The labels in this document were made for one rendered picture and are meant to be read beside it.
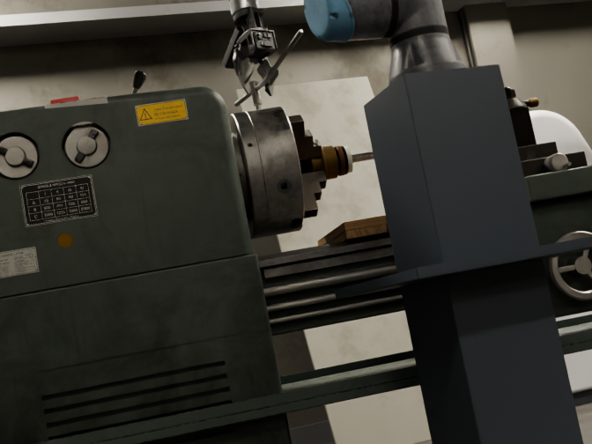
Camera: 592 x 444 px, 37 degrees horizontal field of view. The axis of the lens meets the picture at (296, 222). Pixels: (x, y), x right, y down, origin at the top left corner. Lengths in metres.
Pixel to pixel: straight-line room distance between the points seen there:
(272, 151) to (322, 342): 2.59
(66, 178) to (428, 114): 0.79
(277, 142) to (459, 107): 0.57
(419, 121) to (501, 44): 4.36
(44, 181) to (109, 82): 3.25
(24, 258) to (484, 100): 0.99
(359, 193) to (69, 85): 1.74
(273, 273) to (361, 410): 2.55
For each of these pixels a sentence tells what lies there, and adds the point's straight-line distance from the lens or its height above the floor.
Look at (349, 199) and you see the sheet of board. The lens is 4.93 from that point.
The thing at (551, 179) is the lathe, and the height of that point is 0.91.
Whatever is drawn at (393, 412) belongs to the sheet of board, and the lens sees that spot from 4.56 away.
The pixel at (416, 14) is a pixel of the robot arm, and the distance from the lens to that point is 1.72.
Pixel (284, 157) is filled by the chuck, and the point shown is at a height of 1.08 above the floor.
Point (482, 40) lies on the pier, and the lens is 5.88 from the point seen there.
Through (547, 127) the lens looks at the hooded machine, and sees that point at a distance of 5.07.
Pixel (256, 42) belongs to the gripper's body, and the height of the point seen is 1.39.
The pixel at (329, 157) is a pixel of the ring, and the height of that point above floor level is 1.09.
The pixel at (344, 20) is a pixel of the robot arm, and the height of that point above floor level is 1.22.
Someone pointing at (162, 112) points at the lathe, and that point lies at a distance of 1.95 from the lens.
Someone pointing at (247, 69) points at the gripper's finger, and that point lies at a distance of 2.21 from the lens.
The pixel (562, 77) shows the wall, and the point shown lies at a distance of 6.24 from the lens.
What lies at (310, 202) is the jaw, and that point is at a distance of 2.15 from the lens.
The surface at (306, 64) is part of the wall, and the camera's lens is 5.45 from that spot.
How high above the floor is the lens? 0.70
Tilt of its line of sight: 6 degrees up
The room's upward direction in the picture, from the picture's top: 11 degrees counter-clockwise
